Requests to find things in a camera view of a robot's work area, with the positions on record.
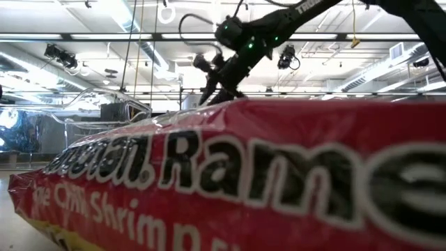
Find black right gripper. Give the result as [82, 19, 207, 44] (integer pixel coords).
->
[199, 41, 276, 106]

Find lime chili Maruchan noodle pack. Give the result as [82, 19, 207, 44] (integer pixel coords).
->
[7, 98, 446, 251]

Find clear plastic bin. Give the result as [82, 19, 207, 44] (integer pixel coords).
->
[0, 86, 153, 168]

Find white ceiling air vent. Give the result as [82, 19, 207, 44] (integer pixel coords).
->
[389, 42, 406, 61]

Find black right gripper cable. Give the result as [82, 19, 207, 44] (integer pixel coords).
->
[178, 13, 224, 53]

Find black metal rig frame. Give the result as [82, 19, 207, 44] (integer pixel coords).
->
[0, 32, 446, 43]

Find white hanging cable ring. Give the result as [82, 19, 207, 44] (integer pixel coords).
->
[156, 0, 177, 25]

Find tan hanging rope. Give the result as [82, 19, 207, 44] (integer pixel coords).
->
[132, 0, 146, 90]

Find black hanging cable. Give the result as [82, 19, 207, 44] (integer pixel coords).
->
[119, 0, 138, 93]

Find silver ventilation duct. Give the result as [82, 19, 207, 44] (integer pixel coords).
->
[99, 0, 171, 73]

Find yellow hanging power cord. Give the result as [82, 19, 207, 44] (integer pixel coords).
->
[350, 0, 362, 49]

